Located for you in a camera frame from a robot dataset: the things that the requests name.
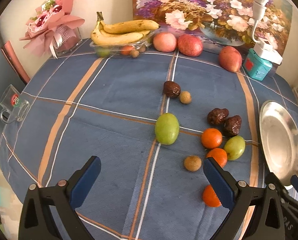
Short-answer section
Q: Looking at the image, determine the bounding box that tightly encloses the brown longan by tray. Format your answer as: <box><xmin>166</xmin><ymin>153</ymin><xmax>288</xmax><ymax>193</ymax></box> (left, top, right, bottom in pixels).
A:
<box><xmin>129</xmin><ymin>49</ymin><xmax>140</xmax><ymax>58</ymax></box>

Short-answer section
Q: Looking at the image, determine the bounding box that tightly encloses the orange tangerine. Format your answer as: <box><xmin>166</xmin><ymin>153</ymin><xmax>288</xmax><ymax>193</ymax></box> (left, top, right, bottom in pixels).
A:
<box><xmin>202</xmin><ymin>185</ymin><xmax>222</xmax><ymax>207</ymax></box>
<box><xmin>201</xmin><ymin>128</ymin><xmax>223</xmax><ymax>149</ymax></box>
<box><xmin>206</xmin><ymin>148</ymin><xmax>228</xmax><ymax>168</ymax></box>

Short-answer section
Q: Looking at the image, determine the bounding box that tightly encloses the clear plastic fruit tray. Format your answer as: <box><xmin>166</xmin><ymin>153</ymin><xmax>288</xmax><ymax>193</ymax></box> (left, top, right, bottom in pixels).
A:
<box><xmin>90</xmin><ymin>31</ymin><xmax>156</xmax><ymax>58</ymax></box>

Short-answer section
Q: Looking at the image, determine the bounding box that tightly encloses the blue plaid tablecloth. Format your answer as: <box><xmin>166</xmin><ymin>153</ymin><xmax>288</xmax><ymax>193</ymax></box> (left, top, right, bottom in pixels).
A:
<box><xmin>0</xmin><ymin>42</ymin><xmax>298</xmax><ymax>239</ymax></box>

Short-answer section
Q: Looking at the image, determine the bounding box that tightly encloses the brown longan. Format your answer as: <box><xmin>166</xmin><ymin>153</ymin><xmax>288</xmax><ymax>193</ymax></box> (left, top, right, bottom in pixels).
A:
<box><xmin>179</xmin><ymin>91</ymin><xmax>192</xmax><ymax>105</ymax></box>
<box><xmin>184</xmin><ymin>155</ymin><xmax>202</xmax><ymax>172</ymax></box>
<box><xmin>129</xmin><ymin>49</ymin><xmax>140</xmax><ymax>58</ymax></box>

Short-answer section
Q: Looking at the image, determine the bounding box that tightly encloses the flower painting canvas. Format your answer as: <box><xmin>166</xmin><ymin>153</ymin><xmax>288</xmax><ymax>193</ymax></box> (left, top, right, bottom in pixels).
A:
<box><xmin>133</xmin><ymin>0</ymin><xmax>292</xmax><ymax>54</ymax></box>

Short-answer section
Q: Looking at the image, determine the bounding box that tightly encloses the clear glass mug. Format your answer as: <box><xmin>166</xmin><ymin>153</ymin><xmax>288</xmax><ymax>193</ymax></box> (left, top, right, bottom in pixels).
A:
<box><xmin>0</xmin><ymin>85</ymin><xmax>30</xmax><ymax>124</ymax></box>

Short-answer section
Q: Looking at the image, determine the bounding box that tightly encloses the silver metal plate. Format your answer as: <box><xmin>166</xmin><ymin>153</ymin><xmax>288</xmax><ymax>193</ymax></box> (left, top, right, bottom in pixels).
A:
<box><xmin>259</xmin><ymin>100</ymin><xmax>298</xmax><ymax>190</ymax></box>

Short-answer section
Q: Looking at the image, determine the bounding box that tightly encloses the teal house-shaped box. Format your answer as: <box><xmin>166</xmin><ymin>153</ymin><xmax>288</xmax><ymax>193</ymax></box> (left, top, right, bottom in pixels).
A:
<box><xmin>243</xmin><ymin>48</ymin><xmax>272</xmax><ymax>81</ymax></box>

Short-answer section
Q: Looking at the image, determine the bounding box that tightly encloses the yellow banana bunch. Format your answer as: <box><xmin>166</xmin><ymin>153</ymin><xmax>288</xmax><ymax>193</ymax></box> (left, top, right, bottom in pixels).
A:
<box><xmin>91</xmin><ymin>11</ymin><xmax>160</xmax><ymax>46</ymax></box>

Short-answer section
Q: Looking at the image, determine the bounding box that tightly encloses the red apple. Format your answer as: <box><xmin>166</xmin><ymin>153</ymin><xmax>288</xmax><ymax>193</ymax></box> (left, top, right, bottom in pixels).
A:
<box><xmin>218</xmin><ymin>46</ymin><xmax>242</xmax><ymax>73</ymax></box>
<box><xmin>177</xmin><ymin>34</ymin><xmax>203</xmax><ymax>57</ymax></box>

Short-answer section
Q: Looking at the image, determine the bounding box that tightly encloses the small green jujube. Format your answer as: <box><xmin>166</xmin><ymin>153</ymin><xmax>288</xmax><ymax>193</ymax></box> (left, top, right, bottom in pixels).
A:
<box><xmin>223</xmin><ymin>135</ymin><xmax>246</xmax><ymax>160</ymax></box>

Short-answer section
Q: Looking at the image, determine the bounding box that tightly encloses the pink flower bouquet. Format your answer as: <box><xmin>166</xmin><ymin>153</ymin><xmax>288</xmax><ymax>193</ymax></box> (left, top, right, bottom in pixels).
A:
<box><xmin>20</xmin><ymin>0</ymin><xmax>85</xmax><ymax>58</ymax></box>

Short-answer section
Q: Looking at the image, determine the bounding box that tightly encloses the dark red date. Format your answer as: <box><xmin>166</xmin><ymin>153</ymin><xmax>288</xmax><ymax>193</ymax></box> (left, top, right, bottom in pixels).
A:
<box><xmin>207</xmin><ymin>108</ymin><xmax>229</xmax><ymax>126</ymax></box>
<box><xmin>223</xmin><ymin>115</ymin><xmax>242</xmax><ymax>137</ymax></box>

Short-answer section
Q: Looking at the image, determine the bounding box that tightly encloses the large green jujube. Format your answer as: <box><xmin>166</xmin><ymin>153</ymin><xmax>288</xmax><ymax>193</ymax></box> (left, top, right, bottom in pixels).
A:
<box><xmin>155</xmin><ymin>113</ymin><xmax>180</xmax><ymax>145</ymax></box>

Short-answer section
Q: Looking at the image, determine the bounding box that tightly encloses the white power strip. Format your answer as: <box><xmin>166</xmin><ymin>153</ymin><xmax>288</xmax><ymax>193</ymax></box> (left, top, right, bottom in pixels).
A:
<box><xmin>253</xmin><ymin>38</ymin><xmax>283</xmax><ymax>65</ymax></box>

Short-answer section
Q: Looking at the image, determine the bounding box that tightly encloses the pink apple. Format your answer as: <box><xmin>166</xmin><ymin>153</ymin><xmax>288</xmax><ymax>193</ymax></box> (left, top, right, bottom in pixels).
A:
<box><xmin>153</xmin><ymin>32</ymin><xmax>177</xmax><ymax>53</ymax></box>

